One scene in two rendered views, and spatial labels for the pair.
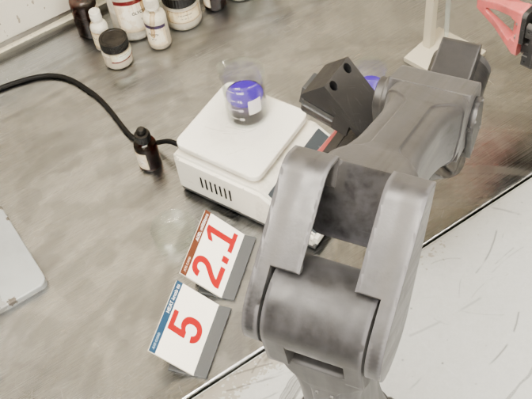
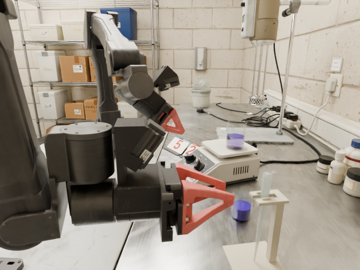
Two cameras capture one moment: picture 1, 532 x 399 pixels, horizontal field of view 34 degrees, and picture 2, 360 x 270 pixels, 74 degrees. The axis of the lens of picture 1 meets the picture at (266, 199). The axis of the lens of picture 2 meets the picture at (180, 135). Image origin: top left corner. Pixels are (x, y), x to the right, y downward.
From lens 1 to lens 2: 1.22 m
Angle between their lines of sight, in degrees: 94
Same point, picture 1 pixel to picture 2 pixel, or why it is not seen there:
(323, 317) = not seen: hidden behind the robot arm
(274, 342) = not seen: hidden behind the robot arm
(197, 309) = (181, 147)
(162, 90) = (294, 173)
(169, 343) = (175, 140)
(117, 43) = (322, 157)
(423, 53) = (263, 251)
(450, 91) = (113, 40)
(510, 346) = not seen: hidden behind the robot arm
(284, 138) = (212, 148)
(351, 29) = (316, 240)
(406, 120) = (110, 27)
